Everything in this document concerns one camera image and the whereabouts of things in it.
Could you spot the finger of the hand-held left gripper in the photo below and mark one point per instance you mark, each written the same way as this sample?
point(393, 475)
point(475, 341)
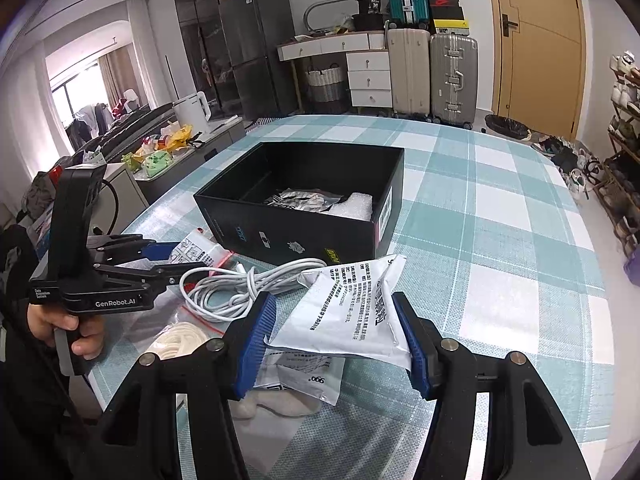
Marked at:
point(165, 272)
point(160, 251)

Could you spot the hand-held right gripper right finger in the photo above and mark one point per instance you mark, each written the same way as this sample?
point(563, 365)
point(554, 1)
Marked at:
point(411, 345)

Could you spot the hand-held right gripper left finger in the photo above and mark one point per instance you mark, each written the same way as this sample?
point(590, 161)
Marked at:
point(257, 345)

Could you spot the clear red-edged zip bag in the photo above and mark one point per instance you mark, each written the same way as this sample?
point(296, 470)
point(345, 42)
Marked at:
point(200, 250)

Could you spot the clear labelled plastic bag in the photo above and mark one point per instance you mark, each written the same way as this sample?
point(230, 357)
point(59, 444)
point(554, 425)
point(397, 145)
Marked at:
point(310, 380)

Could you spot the white plush toy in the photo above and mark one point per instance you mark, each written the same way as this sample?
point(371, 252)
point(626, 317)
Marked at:
point(280, 405)

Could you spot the white printed packet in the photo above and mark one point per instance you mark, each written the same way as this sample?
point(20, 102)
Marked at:
point(345, 320)

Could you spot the black cardboard box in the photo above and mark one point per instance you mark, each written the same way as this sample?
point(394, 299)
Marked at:
point(280, 235)

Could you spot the person's left hand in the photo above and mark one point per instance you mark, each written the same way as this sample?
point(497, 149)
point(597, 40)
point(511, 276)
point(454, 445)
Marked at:
point(90, 345)

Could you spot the grey low cabinet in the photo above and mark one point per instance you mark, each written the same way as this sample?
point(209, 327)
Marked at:
point(190, 170)

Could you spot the hanging clothes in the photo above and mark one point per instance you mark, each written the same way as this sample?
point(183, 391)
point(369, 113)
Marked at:
point(90, 120)

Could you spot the yellow plastic bag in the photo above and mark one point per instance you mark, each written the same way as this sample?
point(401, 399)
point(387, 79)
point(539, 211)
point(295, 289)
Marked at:
point(177, 137)

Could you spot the teal checkered tablecloth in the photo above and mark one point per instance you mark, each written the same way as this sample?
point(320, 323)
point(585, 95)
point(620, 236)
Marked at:
point(500, 240)

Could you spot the white electric kettle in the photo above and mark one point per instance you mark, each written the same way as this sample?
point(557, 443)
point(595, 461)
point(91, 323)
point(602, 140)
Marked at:
point(192, 110)

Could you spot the silver striped foil bag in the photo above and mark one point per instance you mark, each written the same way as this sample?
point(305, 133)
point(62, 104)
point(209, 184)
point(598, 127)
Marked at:
point(300, 200)

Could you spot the brown curtain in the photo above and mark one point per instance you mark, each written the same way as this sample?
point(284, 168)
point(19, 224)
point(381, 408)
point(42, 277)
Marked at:
point(117, 75)

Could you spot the white bubble wrap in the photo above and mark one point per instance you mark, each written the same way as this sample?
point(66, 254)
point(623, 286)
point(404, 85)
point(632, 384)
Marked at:
point(352, 205)

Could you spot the dark glass wardrobe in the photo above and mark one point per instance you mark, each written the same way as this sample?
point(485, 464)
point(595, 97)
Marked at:
point(200, 35)

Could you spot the grey refrigerator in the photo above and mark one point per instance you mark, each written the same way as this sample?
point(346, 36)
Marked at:
point(257, 50)

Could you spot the woven laundry basket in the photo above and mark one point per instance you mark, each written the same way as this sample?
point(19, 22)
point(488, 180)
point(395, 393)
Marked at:
point(325, 87)

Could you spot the purple cloth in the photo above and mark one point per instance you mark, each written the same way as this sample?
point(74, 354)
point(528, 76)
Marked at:
point(632, 270)

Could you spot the black trash bin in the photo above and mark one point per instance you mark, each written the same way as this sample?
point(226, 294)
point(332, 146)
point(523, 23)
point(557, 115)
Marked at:
point(507, 127)

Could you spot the pile of shoes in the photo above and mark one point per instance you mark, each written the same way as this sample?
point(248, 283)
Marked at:
point(567, 160)

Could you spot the silver suitcase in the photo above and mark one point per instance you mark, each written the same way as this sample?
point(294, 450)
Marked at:
point(452, 80)

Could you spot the wooden shoe rack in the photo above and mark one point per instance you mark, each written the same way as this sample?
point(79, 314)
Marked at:
point(622, 175)

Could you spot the white desk with drawers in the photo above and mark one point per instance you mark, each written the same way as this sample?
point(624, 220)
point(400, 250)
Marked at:
point(367, 75)

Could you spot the beige suitcase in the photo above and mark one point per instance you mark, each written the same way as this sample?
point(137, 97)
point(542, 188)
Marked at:
point(409, 72)

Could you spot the black paper bag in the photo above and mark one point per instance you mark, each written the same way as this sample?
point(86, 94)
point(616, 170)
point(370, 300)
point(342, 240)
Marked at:
point(368, 10)

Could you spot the yellow and black shoe box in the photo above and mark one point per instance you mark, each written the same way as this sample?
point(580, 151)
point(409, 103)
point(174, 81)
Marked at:
point(450, 27)

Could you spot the wooden door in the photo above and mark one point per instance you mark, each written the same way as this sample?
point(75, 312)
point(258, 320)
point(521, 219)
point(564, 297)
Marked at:
point(545, 40)

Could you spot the plain black shoe box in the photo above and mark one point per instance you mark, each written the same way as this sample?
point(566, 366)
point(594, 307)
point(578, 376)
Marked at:
point(446, 13)

